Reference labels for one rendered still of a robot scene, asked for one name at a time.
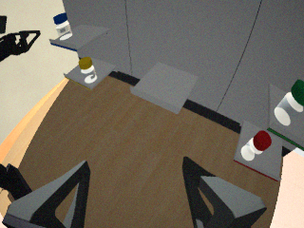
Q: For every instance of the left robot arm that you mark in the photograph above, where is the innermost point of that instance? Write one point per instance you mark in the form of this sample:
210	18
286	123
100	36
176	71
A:
11	181

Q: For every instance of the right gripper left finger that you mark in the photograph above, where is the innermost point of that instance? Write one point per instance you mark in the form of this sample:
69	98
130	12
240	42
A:
39	206

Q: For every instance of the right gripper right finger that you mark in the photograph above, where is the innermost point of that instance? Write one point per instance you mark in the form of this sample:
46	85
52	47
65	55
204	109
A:
234	207

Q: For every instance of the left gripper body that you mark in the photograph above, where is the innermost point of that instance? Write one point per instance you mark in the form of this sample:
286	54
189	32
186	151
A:
8	46

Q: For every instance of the clear glass bottle with yellow cap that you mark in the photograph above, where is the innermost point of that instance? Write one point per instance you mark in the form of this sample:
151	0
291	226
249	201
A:
88	70

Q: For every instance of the bottle with dark blue cap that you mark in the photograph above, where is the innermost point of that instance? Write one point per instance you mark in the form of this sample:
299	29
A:
62	26

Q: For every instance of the white bottle with green cap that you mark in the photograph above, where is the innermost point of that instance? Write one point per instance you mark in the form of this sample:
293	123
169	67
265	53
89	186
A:
291	105

